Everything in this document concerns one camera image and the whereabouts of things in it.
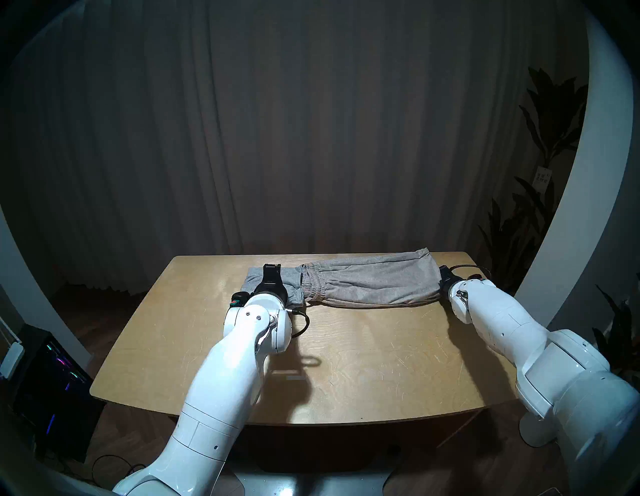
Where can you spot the light wooden table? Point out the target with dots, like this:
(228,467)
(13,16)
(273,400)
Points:
(175,350)

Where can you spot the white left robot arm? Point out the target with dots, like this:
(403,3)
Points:
(220,395)

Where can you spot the light grey shorts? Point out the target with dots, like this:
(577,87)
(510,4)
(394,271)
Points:
(252,280)

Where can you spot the white cylindrical pot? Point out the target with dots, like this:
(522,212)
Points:
(532,432)

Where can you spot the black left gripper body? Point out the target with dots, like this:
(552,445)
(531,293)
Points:
(272,282)

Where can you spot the small dark leafy plant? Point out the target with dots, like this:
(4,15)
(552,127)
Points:
(617,335)

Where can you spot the black computer tower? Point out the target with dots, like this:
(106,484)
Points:
(50,390)

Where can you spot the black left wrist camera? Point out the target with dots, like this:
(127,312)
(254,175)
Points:
(239,300)

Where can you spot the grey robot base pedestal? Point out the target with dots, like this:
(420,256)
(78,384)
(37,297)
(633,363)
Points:
(315,484)

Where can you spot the brown pleated curtain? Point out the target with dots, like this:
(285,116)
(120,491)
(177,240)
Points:
(300,125)

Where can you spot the white plant tag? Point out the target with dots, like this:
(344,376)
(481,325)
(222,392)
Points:
(542,176)

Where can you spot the beige sweat shorts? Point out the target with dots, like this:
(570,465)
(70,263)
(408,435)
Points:
(375,282)

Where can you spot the tall dark leafy plant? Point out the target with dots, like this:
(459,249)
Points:
(540,220)

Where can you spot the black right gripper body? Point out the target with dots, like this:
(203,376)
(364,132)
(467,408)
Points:
(446,281)

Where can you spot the white router box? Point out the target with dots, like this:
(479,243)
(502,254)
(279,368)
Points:
(11,355)

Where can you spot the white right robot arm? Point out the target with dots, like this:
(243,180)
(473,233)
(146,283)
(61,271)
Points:
(540,360)

